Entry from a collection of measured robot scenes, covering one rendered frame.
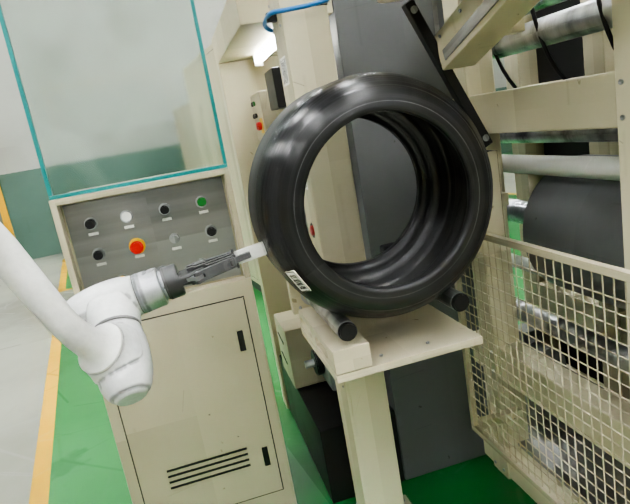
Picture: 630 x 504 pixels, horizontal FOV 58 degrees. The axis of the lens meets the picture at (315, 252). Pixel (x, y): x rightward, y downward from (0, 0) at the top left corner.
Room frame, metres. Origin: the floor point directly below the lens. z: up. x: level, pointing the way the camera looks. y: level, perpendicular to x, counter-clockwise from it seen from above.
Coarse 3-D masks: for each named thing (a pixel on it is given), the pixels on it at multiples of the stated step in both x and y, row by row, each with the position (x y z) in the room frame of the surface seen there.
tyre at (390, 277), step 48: (336, 96) 1.21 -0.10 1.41; (384, 96) 1.22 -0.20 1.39; (432, 96) 1.25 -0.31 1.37; (288, 144) 1.19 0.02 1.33; (432, 144) 1.50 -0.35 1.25; (480, 144) 1.28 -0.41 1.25; (288, 192) 1.17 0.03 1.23; (432, 192) 1.52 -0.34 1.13; (480, 192) 1.26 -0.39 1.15; (288, 240) 1.17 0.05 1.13; (432, 240) 1.48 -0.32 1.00; (480, 240) 1.27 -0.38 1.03; (336, 288) 1.18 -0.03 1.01; (384, 288) 1.21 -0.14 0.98; (432, 288) 1.23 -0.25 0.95
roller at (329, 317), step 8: (312, 304) 1.42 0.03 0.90; (320, 312) 1.34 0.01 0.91; (328, 312) 1.29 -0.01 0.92; (328, 320) 1.26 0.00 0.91; (336, 320) 1.22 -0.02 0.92; (344, 320) 1.20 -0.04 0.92; (336, 328) 1.20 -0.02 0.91; (344, 328) 1.18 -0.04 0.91; (352, 328) 1.19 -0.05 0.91; (344, 336) 1.18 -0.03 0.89; (352, 336) 1.19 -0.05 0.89
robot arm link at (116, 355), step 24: (0, 240) 0.95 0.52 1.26; (0, 264) 0.95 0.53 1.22; (24, 264) 0.96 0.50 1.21; (24, 288) 0.95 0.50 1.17; (48, 288) 0.97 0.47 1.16; (48, 312) 0.96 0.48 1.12; (72, 312) 0.99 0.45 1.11; (72, 336) 0.97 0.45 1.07; (96, 336) 1.00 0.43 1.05; (120, 336) 1.03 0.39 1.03; (144, 336) 1.11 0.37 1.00; (96, 360) 1.00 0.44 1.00; (120, 360) 1.01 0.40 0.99; (144, 360) 1.04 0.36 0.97; (120, 384) 0.99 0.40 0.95; (144, 384) 1.01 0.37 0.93
